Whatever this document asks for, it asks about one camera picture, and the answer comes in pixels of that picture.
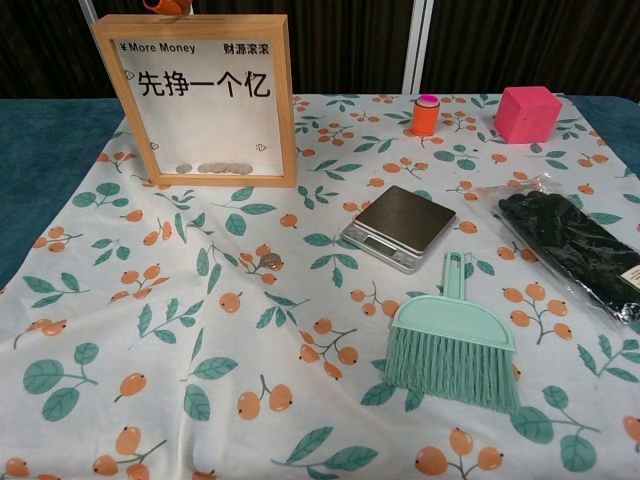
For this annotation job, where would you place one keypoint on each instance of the dark slatted screen panel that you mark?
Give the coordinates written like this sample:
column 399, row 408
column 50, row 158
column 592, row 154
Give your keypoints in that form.
column 540, row 40
column 350, row 45
column 45, row 45

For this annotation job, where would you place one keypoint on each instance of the silver digital pocket scale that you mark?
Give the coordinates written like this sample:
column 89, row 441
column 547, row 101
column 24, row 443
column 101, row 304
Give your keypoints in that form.
column 405, row 215

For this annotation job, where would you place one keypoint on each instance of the mint green hand brush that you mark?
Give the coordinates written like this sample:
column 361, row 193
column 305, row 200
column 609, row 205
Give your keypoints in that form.
column 450, row 320

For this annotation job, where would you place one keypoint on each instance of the teal velvet table cover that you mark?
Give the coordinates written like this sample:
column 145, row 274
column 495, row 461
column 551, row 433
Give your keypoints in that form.
column 40, row 175

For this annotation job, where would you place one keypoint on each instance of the floral leaf berry tablecloth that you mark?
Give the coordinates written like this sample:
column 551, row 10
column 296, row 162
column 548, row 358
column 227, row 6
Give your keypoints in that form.
column 300, row 400

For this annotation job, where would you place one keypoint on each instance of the black gloves in plastic bag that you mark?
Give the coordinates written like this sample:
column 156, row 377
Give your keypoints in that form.
column 560, row 235

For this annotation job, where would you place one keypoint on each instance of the wooden coin box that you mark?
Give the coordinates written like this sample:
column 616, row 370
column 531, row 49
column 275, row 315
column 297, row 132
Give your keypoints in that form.
column 200, row 29

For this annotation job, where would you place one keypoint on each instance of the orange cylinder pink cap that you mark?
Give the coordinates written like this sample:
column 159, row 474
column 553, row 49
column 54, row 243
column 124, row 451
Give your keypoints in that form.
column 424, row 120

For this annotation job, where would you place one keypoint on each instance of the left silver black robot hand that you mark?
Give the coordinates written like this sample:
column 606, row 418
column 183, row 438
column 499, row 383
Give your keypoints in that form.
column 165, row 5

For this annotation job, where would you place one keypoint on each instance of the white screen frame post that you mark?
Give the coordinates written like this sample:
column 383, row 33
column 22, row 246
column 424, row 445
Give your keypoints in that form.
column 417, row 45

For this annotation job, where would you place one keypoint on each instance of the pink foam cube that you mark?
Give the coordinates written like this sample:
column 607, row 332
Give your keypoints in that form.
column 525, row 117

